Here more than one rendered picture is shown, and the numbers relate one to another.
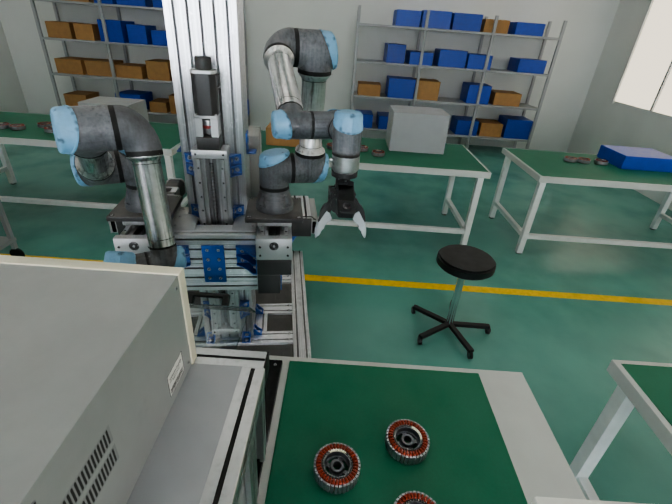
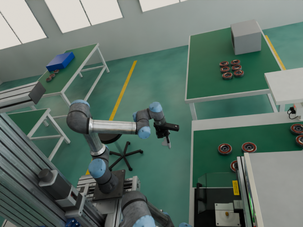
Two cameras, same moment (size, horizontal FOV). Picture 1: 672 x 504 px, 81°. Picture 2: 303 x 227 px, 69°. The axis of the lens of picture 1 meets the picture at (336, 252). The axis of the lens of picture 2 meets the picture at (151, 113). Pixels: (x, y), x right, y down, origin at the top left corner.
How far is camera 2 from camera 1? 137 cm
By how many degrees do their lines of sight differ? 55
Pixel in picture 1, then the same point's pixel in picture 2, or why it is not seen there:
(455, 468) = (230, 140)
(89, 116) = (144, 209)
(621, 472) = (190, 123)
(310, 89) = not seen: hidden behind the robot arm
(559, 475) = (227, 120)
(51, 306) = (276, 176)
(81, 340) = (286, 161)
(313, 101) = not seen: hidden behind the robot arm
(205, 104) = (66, 187)
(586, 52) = not seen: outside the picture
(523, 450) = (221, 125)
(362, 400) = (209, 162)
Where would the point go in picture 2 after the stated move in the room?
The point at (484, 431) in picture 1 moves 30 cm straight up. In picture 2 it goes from (216, 132) to (213, 108)
